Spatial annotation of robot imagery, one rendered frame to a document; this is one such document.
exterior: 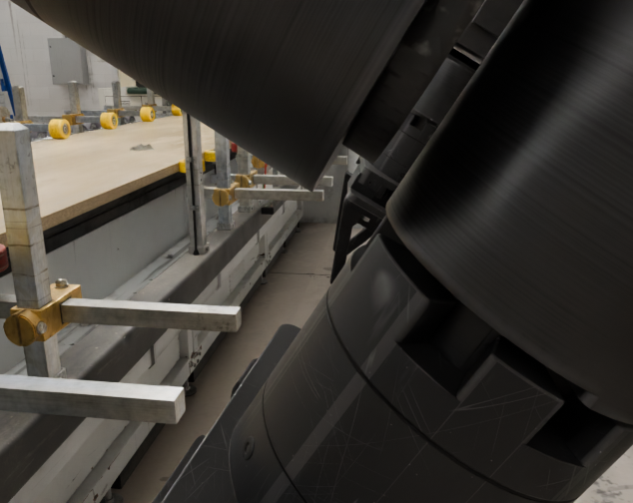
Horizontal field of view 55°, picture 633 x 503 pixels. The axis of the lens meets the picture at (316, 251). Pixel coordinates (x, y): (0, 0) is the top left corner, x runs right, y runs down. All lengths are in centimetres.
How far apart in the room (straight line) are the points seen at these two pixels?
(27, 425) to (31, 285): 20
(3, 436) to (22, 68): 1216
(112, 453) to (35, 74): 1134
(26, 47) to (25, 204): 1199
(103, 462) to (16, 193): 103
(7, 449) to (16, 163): 38
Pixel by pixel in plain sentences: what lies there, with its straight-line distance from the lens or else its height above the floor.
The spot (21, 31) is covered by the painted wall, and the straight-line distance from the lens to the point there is 1295.
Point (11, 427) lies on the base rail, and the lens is 97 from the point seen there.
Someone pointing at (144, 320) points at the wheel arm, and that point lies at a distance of 96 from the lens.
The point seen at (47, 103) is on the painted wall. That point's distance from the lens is 1277.
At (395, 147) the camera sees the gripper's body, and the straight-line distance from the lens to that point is 51.
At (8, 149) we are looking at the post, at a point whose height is 107.
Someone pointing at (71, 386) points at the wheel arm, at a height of 83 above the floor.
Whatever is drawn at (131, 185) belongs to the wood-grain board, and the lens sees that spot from 164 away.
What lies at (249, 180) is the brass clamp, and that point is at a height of 82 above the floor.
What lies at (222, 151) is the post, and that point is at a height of 94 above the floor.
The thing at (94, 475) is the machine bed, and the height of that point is 17.
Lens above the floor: 117
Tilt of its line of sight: 17 degrees down
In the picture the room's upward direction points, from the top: straight up
